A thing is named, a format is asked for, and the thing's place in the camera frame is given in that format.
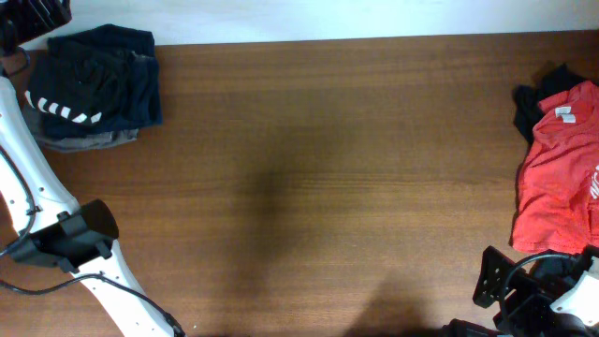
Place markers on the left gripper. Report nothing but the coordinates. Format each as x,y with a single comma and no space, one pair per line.
59,14

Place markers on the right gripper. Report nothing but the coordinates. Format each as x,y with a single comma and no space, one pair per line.
484,290

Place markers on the dark green t-shirt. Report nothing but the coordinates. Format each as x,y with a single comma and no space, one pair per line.
79,83

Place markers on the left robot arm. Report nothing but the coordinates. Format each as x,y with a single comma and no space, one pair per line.
55,231

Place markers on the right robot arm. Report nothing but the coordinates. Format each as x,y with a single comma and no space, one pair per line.
543,295

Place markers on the red t-shirt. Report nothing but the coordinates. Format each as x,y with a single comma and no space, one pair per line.
558,179

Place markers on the folded navy blue garment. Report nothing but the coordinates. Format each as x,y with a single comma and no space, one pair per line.
140,106

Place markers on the folded grey garment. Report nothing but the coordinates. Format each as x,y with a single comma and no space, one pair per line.
101,141

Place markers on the black garment under pile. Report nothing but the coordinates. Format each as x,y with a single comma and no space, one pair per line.
552,81

